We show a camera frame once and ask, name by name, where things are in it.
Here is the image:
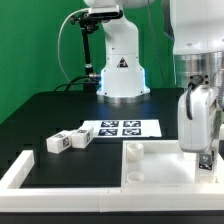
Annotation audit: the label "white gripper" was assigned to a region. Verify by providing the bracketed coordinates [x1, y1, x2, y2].
[178, 85, 221, 153]

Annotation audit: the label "white square table top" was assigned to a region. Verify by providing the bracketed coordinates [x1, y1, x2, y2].
[121, 140, 224, 193]

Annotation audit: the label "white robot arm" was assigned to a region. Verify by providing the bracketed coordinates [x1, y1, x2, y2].
[84, 0, 224, 153]

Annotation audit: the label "white tag sheet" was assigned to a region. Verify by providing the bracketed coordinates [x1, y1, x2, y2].
[84, 119, 162, 138]

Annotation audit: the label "white U-shaped fence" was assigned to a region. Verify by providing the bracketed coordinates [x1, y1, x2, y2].
[0, 145, 224, 213]

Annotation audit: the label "black cables on table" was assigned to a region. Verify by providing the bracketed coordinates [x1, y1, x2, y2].
[53, 75, 101, 92]

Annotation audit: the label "black camera stand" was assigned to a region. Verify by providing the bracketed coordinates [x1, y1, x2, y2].
[70, 13, 99, 81]

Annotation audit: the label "silver background camera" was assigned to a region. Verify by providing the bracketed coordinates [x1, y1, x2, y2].
[88, 5, 122, 19]

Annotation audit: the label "white camera cable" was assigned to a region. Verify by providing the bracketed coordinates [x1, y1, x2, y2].
[57, 8, 89, 84]

